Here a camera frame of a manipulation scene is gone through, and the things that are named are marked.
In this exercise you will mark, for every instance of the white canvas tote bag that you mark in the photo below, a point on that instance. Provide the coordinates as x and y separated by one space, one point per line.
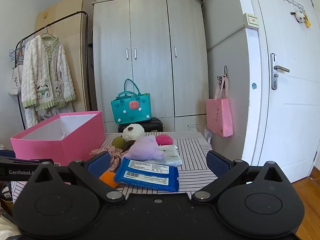
15 82

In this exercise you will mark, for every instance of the purple plush toy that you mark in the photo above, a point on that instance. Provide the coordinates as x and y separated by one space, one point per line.
145 147

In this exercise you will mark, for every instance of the beige wall switch box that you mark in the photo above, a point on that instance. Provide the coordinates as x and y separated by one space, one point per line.
251 20

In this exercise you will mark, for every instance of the clear plastic bag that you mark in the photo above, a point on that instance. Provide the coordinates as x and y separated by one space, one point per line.
208 135

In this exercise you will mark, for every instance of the blue round sticker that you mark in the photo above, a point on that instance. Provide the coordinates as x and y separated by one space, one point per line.
254 86

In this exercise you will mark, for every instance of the pink fluffy ball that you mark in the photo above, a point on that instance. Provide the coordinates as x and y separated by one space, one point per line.
164 140

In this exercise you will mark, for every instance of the green plush ball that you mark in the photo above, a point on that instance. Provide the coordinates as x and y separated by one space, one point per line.
118 143

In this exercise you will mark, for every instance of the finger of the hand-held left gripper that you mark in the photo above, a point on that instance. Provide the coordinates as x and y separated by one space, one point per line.
7 154
27 161

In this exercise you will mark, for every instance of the white tissue pack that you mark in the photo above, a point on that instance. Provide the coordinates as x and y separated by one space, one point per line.
171 155

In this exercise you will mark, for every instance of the orange soft object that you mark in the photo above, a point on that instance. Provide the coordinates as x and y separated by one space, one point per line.
107 178

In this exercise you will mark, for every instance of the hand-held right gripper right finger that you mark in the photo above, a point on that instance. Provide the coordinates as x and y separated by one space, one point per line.
217 164

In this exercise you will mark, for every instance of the black suitcase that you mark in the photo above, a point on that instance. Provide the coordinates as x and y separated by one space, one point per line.
152 125

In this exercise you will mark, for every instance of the teal felt handbag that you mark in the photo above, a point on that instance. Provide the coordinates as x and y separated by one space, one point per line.
130 112

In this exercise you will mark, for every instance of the pink floral cloth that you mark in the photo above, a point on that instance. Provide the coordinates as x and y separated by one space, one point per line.
116 160

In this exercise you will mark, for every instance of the grey three-door wardrobe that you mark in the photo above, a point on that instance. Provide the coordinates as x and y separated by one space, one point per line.
150 30

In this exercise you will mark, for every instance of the pink paper bag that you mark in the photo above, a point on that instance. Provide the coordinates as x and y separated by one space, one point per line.
218 117

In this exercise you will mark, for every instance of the blue wet wipes pack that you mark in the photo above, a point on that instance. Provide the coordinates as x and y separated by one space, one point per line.
147 175

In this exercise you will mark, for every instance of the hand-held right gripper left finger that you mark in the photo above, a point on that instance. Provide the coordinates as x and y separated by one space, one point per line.
100 162

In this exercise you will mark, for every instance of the light wooden cabinet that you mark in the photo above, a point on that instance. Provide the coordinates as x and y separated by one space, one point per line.
72 30

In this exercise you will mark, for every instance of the white panda plush toy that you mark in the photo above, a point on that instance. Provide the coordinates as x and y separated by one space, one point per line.
133 132

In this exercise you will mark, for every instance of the striped tablecloth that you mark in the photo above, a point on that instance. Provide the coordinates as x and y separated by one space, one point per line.
190 150

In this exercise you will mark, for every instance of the black clothes rack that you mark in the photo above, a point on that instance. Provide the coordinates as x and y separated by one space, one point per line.
87 42

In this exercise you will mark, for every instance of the white fluffy pajama jacket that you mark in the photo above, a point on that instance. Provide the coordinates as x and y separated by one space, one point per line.
45 67

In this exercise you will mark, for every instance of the pink cardboard box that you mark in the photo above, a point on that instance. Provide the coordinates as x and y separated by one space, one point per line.
50 145

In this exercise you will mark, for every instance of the white door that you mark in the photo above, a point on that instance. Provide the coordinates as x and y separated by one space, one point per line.
295 130

